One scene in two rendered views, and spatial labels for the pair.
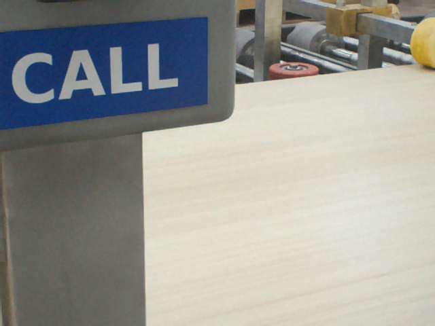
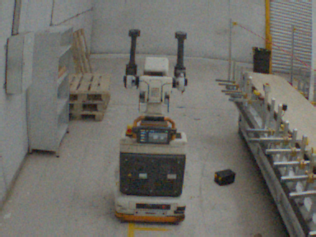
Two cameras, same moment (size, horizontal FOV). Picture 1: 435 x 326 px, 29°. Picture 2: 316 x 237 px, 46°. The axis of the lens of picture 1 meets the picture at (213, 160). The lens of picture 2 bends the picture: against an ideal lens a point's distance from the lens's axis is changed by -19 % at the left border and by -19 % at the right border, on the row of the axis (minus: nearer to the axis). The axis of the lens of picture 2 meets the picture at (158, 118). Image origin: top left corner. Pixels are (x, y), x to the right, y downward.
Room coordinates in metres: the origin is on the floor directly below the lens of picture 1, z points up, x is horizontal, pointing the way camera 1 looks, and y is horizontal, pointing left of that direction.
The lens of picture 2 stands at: (0.90, -3.92, 2.09)
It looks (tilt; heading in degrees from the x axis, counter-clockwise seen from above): 18 degrees down; 115
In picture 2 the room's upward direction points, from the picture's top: 3 degrees clockwise
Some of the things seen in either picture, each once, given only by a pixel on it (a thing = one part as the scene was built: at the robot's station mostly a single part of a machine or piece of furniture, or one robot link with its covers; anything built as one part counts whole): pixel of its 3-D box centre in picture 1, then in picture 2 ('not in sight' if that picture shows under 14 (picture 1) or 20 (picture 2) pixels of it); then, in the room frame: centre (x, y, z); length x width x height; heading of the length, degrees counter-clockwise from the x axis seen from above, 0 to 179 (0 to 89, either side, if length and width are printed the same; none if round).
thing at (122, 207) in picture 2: not in sight; (150, 196); (-0.64, -0.69, 0.16); 0.67 x 0.64 x 0.25; 117
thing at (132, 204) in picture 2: not in sight; (153, 206); (-0.47, -0.97, 0.23); 0.41 x 0.02 x 0.08; 27
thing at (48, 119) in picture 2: not in sight; (48, 85); (-2.50, 0.06, 0.78); 0.90 x 0.45 x 1.55; 117
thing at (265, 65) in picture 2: not in sight; (261, 61); (-1.14, 6.55, 0.36); 0.59 x 0.58 x 0.73; 117
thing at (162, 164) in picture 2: not in sight; (151, 159); (-0.59, -0.78, 0.59); 0.55 x 0.34 x 0.83; 27
